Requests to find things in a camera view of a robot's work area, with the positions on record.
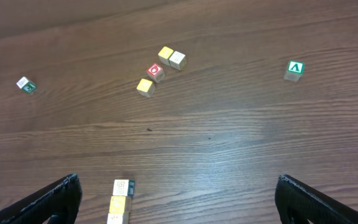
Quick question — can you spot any green letter wooden block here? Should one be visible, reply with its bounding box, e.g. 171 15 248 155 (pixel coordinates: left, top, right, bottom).
16 77 37 94

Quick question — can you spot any yellow G wooden block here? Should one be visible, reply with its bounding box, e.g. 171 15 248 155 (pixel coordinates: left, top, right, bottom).
109 195 132 214

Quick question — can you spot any cream E wooden block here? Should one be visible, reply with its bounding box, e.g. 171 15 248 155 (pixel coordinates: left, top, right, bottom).
112 179 135 197

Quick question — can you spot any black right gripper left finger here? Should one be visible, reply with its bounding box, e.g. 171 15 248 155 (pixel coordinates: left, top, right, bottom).
0 174 82 224

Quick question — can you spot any yellow top wooden block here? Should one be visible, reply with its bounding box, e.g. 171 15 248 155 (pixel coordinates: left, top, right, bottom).
158 46 174 66

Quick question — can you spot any red top wooden block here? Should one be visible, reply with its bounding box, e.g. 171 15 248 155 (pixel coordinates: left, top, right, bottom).
147 63 165 83

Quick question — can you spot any plain cream wooden block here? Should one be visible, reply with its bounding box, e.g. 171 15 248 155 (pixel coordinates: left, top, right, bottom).
169 51 187 70

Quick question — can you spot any pale yellow wooden block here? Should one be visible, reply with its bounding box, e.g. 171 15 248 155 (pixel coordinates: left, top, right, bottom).
137 78 155 98

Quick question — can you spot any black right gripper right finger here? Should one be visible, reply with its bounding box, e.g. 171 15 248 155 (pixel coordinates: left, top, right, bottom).
275 174 358 224

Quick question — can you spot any green A wooden block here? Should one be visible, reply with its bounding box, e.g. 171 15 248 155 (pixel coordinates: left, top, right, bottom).
283 60 305 82

